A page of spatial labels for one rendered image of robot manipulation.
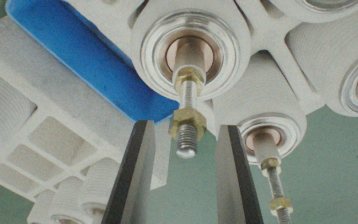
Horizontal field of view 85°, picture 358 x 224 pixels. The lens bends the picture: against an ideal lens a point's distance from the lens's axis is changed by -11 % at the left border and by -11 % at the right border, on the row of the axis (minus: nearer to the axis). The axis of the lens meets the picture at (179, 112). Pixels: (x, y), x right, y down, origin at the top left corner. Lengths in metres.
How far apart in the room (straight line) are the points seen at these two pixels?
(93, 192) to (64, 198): 0.12
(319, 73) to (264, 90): 0.05
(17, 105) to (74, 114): 0.08
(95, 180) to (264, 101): 0.31
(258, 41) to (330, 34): 0.07
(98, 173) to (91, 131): 0.09
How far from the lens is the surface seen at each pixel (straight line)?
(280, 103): 0.21
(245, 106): 0.21
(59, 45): 0.39
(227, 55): 0.17
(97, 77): 0.39
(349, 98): 0.23
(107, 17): 0.25
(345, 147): 0.78
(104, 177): 0.40
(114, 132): 0.39
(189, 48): 0.16
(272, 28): 0.25
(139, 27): 0.17
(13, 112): 0.36
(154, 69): 0.17
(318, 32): 0.25
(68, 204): 0.49
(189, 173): 0.73
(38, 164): 0.58
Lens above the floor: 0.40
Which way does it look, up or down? 49 degrees down
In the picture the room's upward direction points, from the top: 175 degrees counter-clockwise
